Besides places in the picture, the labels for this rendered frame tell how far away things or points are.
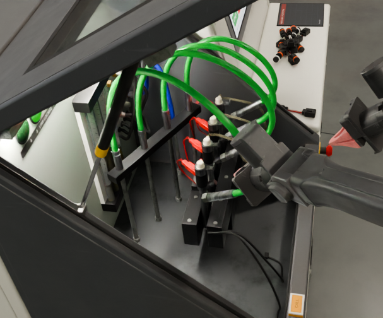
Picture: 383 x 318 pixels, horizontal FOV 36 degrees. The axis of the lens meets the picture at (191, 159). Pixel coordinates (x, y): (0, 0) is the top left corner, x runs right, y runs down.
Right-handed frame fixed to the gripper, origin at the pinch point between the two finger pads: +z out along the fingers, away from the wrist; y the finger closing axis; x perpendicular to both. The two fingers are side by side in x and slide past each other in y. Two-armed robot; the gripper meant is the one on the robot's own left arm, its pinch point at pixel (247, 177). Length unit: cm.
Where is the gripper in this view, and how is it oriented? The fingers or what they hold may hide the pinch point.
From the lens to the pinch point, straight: 114.5
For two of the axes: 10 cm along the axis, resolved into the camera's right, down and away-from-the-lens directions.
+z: -2.5, 0.7, 9.7
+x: 6.1, 7.8, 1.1
